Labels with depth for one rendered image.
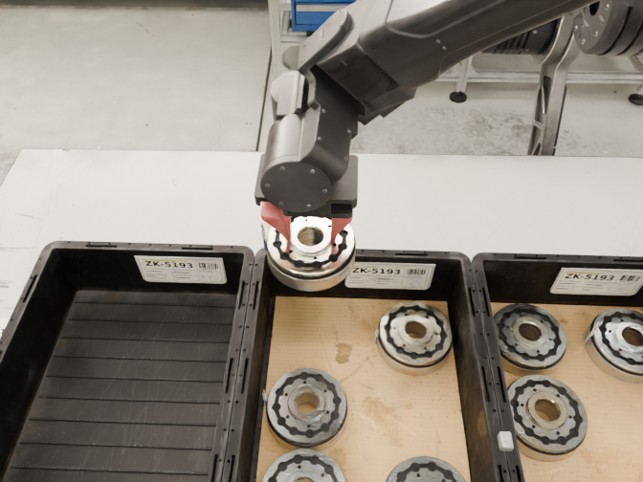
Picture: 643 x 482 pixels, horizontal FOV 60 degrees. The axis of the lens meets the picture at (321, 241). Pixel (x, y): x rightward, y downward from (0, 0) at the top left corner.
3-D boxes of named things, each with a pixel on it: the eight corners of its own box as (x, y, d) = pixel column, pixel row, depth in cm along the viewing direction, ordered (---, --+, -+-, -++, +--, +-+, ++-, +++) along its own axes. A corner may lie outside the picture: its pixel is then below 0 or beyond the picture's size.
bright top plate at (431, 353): (373, 306, 80) (373, 303, 80) (441, 300, 81) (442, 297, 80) (386, 369, 74) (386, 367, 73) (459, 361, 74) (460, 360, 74)
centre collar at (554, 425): (521, 392, 71) (522, 390, 71) (560, 393, 71) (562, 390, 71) (530, 430, 68) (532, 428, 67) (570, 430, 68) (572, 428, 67)
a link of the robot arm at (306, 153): (416, 69, 48) (346, 1, 43) (426, 159, 41) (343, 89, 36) (321, 142, 55) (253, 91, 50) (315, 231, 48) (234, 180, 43)
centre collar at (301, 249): (291, 222, 65) (291, 218, 65) (333, 224, 65) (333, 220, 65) (287, 254, 62) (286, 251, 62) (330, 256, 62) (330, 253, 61)
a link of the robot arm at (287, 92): (337, 59, 49) (272, 58, 49) (334, 108, 44) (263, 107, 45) (336, 121, 54) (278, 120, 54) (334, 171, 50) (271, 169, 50)
